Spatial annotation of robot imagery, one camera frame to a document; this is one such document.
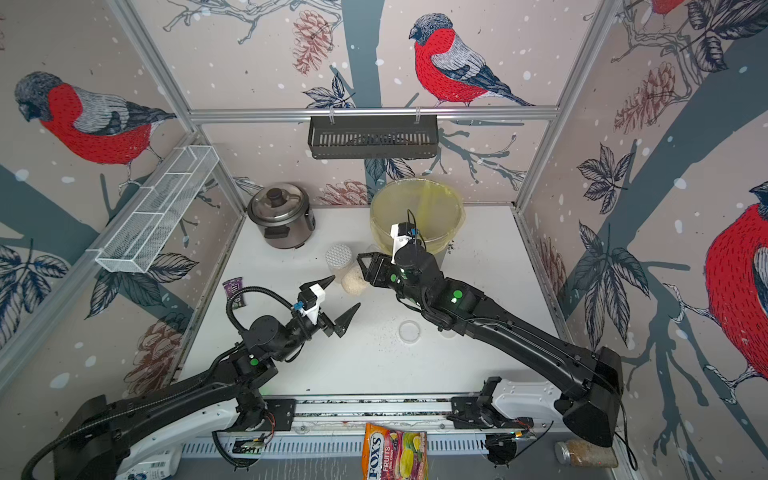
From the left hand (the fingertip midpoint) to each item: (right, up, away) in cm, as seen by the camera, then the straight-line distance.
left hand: (348, 286), depth 69 cm
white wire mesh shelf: (-52, +14, +4) cm, 54 cm away
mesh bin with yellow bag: (+24, +20, +24) cm, 40 cm away
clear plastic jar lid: (+15, -17, +19) cm, 30 cm away
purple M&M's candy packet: (-42, -5, +28) cm, 51 cm away
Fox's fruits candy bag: (+11, -38, -3) cm, 39 cm away
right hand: (+4, +7, -1) cm, 8 cm away
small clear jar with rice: (+1, +1, 0) cm, 2 cm away
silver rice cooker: (-25, +18, +26) cm, 41 cm away
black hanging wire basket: (+4, +46, +36) cm, 59 cm away
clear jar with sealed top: (-6, +5, +22) cm, 24 cm away
